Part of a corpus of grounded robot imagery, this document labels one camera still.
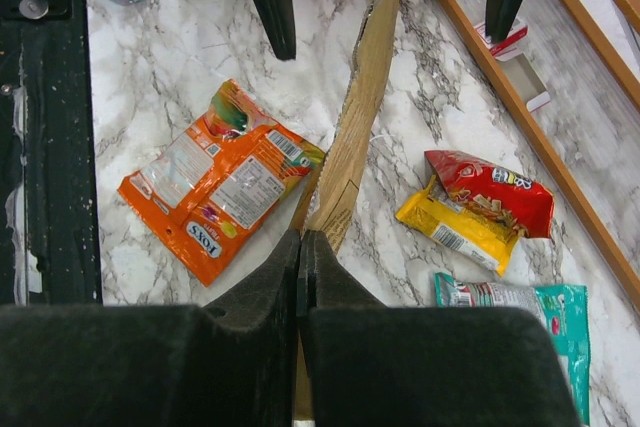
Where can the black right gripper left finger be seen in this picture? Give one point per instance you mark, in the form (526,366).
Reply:
(229,363)

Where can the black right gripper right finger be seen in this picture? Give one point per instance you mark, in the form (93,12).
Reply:
(373,365)

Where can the gold brown chips bag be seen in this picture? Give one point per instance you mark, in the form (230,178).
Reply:
(324,212)

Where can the orange Fox's candy bag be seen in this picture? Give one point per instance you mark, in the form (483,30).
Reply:
(216,183)

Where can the teal mint candy bag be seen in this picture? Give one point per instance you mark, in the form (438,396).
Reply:
(561,308)

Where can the wooden three-tier rack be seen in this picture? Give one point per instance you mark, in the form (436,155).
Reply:
(587,136)

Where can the red white staples box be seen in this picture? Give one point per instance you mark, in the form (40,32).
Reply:
(515,64)

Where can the red yellow snack packet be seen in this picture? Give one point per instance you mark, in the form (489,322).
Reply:
(478,209)

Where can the black base frame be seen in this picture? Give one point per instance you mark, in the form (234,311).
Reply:
(49,223)

